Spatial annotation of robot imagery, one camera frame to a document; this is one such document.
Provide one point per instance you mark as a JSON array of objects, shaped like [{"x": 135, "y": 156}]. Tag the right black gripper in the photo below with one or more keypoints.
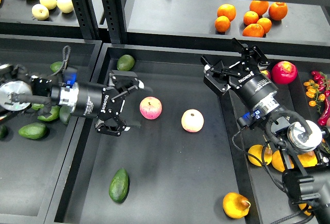
[{"x": 248, "y": 82}]

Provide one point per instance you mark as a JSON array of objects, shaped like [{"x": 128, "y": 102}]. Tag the cherry tomato bunch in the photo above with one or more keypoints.
[{"x": 317, "y": 88}]

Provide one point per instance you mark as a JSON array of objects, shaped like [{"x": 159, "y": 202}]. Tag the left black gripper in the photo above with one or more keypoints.
[{"x": 91, "y": 100}]

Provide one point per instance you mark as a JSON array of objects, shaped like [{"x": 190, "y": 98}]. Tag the pale pink apple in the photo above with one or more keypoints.
[{"x": 192, "y": 120}]

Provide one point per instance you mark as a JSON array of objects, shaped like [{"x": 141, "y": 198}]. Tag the black left tray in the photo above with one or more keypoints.
[{"x": 30, "y": 169}]

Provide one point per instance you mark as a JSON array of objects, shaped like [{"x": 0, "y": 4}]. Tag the green avocado top left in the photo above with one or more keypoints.
[{"x": 56, "y": 67}]

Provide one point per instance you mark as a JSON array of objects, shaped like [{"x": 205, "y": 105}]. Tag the black middle tray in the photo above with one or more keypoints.
[{"x": 173, "y": 174}]

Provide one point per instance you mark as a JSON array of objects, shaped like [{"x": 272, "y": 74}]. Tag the pink red apple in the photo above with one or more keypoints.
[{"x": 150, "y": 108}]

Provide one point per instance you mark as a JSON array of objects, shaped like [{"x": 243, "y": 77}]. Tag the pale yellow pear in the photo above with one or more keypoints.
[
  {"x": 49, "y": 4},
  {"x": 65, "y": 6},
  {"x": 40, "y": 12}
]

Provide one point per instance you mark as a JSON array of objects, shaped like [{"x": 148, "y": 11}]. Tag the dark red apple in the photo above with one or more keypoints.
[{"x": 266, "y": 73}]

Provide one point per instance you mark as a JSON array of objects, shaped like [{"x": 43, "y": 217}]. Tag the dark avocado at edge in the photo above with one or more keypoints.
[{"x": 3, "y": 131}]

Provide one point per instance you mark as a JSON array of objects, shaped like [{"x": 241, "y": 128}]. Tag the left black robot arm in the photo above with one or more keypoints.
[{"x": 20, "y": 90}]

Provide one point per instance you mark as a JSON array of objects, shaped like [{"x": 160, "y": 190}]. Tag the red chili pepper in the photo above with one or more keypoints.
[{"x": 325, "y": 115}]

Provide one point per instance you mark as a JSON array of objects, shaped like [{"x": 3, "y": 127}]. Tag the black shelf upright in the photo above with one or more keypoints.
[
  {"x": 115, "y": 18},
  {"x": 86, "y": 18}
]

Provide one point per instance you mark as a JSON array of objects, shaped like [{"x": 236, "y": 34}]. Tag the orange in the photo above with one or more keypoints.
[
  {"x": 250, "y": 17},
  {"x": 228, "y": 11},
  {"x": 266, "y": 24},
  {"x": 278, "y": 10},
  {"x": 253, "y": 30},
  {"x": 222, "y": 24},
  {"x": 259, "y": 7}
]

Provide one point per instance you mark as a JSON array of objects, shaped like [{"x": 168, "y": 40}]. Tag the black tray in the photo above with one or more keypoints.
[
  {"x": 30, "y": 169},
  {"x": 173, "y": 174},
  {"x": 269, "y": 203}
]

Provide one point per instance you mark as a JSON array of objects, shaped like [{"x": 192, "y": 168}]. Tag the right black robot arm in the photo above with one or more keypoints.
[{"x": 305, "y": 179}]

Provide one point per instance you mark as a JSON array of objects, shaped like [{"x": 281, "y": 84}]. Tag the green avocado in middle tray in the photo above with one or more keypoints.
[{"x": 125, "y": 63}]

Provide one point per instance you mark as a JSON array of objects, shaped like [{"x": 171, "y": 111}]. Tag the black right tray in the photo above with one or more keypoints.
[{"x": 269, "y": 203}]

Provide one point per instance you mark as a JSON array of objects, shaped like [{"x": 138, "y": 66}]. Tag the bright red apple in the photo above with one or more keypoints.
[{"x": 284, "y": 72}]

